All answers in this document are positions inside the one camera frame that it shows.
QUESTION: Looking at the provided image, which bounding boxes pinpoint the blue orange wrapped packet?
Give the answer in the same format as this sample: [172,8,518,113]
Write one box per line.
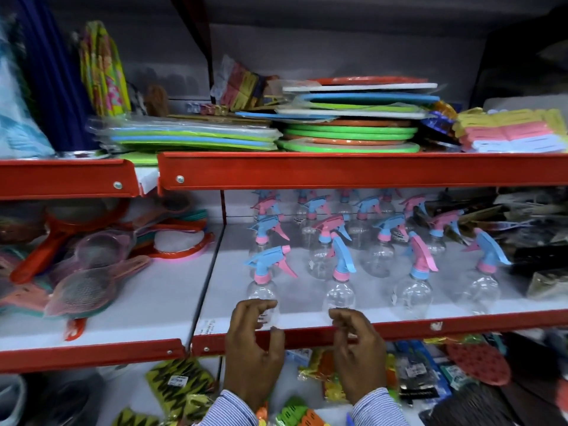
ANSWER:
[419,101,459,149]

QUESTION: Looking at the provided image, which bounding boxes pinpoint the pile of colourful small packets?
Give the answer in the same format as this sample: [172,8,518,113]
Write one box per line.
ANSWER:
[186,54,285,117]

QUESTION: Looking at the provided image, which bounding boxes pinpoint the red round perforated pad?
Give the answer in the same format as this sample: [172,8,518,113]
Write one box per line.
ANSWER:
[446,341,512,387]

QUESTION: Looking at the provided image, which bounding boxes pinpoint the pile of dark wrapped packets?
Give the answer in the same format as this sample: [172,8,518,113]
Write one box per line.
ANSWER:
[415,190,568,301]

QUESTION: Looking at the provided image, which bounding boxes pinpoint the yellow black zigzag packet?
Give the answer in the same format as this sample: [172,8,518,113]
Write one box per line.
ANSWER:
[146,358,217,419]
[111,407,161,426]

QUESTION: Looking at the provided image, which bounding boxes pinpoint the person's left hand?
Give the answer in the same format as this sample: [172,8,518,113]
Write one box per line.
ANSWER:
[223,299,286,412]

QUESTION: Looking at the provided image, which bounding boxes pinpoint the blue carded packets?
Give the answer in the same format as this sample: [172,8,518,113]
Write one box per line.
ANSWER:
[390,341,452,403]

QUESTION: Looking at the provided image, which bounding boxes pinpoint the stack of coloured round discs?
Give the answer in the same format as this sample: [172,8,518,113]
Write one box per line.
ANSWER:
[235,75,441,154]

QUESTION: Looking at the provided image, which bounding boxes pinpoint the person's right hand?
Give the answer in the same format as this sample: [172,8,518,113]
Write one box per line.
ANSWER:
[328,308,388,405]

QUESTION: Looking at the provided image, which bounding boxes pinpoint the red shelf rail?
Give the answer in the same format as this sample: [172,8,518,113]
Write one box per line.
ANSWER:
[157,151,568,191]
[0,338,187,374]
[0,158,141,200]
[191,309,568,356]

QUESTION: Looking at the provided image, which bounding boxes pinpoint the rows of clear spray bottles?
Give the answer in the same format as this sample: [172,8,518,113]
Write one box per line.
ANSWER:
[243,189,513,330]

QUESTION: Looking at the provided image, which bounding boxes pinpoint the pile of plastic mesh strainers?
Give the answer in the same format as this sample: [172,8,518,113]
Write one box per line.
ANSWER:
[0,196,216,342]

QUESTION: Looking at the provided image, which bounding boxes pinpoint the green orange packet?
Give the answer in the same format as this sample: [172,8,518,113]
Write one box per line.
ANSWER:
[272,396,330,426]

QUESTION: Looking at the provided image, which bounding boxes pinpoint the dark blue hanging items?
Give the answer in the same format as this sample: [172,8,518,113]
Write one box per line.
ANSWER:
[12,0,96,152]

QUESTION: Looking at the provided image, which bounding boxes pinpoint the person's left forearm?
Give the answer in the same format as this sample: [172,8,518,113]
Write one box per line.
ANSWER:
[195,389,259,426]

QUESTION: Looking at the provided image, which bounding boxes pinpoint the brown fuzzy item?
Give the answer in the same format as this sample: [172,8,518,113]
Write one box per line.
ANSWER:
[144,83,170,117]

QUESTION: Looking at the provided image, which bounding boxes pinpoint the yellow floral wrapped packets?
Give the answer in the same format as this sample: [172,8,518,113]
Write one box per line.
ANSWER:
[78,20,132,117]

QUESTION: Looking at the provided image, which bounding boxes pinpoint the light blue plastic bag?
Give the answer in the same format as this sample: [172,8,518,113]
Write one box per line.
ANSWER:
[0,22,57,159]

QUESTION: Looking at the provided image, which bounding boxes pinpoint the person's right forearm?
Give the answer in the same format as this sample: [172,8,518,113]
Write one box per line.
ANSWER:
[350,388,410,426]

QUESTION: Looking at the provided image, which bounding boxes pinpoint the stack of wrapped flat mats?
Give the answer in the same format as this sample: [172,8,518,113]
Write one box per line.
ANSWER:
[86,114,283,152]

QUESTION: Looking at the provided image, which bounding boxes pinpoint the yellow orange wrapped packets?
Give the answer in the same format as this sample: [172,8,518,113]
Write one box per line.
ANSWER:
[296,348,398,403]

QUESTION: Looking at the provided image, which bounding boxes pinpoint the pile of pink yellow cloths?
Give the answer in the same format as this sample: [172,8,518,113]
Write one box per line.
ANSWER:
[453,108,568,154]

